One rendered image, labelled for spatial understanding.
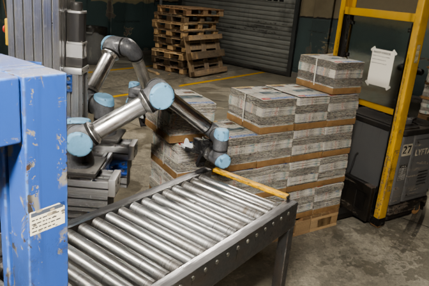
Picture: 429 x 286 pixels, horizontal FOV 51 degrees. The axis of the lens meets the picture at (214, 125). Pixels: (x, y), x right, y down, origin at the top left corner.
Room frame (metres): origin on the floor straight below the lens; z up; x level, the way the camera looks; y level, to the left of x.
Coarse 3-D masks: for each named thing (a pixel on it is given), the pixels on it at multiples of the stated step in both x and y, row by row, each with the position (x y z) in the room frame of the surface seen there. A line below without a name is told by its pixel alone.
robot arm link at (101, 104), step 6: (96, 96) 2.51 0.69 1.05; (102, 96) 2.53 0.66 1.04; (108, 96) 2.55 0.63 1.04; (90, 102) 2.53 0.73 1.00; (96, 102) 2.50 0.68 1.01; (102, 102) 2.50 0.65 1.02; (108, 102) 2.51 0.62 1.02; (90, 108) 2.52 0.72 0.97; (96, 108) 2.50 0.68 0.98; (102, 108) 2.50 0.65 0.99; (108, 108) 2.51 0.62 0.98; (96, 114) 2.50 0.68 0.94; (102, 114) 2.50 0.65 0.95
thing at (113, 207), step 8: (184, 176) 2.06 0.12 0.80; (192, 176) 2.06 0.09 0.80; (160, 184) 1.93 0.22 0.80; (168, 184) 1.94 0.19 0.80; (176, 184) 1.96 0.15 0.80; (144, 192) 1.84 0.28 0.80; (152, 192) 1.85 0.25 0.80; (160, 192) 1.87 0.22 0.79; (120, 200) 1.74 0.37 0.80; (128, 200) 1.74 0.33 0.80; (136, 200) 1.75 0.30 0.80; (104, 208) 1.66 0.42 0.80; (112, 208) 1.66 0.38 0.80; (128, 208) 1.72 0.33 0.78; (80, 216) 1.57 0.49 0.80; (88, 216) 1.58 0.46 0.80; (96, 216) 1.59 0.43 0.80; (104, 216) 1.62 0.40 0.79; (72, 224) 1.51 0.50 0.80; (88, 224) 1.55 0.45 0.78; (0, 248) 1.32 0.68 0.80; (0, 256) 1.27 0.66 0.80
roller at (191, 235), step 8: (136, 208) 1.70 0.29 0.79; (144, 208) 1.69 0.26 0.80; (144, 216) 1.66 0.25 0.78; (152, 216) 1.64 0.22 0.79; (160, 216) 1.63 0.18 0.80; (160, 224) 1.61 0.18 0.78; (168, 224) 1.59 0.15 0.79; (176, 224) 1.58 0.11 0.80; (176, 232) 1.56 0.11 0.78; (184, 232) 1.54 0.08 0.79; (192, 232) 1.53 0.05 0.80; (192, 240) 1.51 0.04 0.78; (200, 240) 1.49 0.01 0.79; (208, 240) 1.49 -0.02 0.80; (208, 248) 1.46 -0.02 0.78
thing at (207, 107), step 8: (192, 104) 2.48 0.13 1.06; (200, 104) 2.51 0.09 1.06; (208, 104) 2.54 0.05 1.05; (160, 112) 2.55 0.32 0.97; (168, 112) 2.46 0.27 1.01; (200, 112) 2.52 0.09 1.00; (208, 112) 2.55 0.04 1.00; (160, 120) 2.54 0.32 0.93; (168, 120) 2.45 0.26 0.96; (176, 120) 2.44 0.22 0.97; (184, 120) 2.47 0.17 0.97; (160, 128) 2.54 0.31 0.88; (168, 128) 2.44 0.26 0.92; (176, 128) 2.44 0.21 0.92; (184, 128) 2.47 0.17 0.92; (192, 128) 2.49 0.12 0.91
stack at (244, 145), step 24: (216, 120) 3.00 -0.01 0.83; (168, 144) 2.55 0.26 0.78; (240, 144) 2.67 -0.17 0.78; (264, 144) 2.78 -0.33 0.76; (288, 144) 2.90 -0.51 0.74; (312, 144) 3.01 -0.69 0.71; (192, 168) 2.49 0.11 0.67; (264, 168) 2.79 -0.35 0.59; (288, 168) 2.90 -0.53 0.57; (312, 168) 3.03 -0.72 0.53; (288, 192) 2.94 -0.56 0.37; (312, 192) 3.05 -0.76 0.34
